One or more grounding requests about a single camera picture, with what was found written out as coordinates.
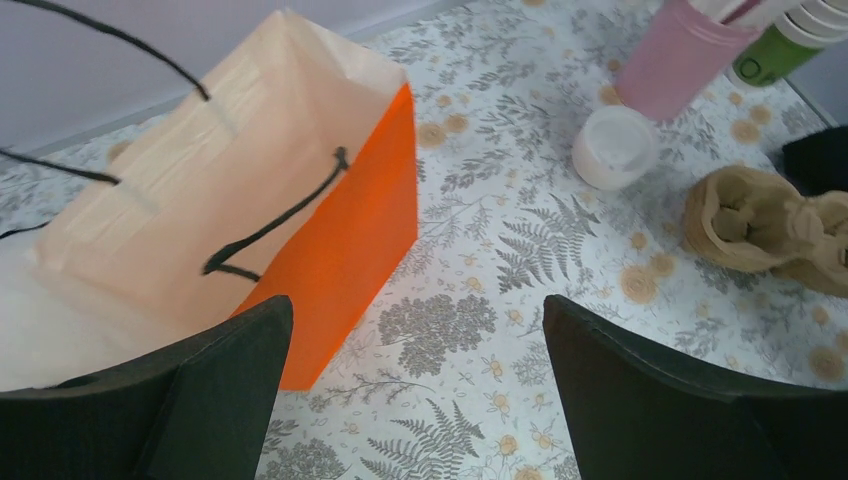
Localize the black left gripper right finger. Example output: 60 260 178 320
543 295 847 479

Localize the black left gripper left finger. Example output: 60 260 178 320
1 295 293 479

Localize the floral patterned table mat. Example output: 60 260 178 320
0 0 848 480

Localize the brown cardboard cup carrier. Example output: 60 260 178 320
682 165 847 298

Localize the orange paper gift bag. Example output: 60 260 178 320
1 10 418 391

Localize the stack of white plastic lids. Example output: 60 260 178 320
571 105 660 191

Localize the black t-shirt with logo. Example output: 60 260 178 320
782 125 847 195

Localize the pink straw holder cup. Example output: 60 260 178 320
615 0 762 122

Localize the stack of green paper cups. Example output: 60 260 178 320
726 1 847 89

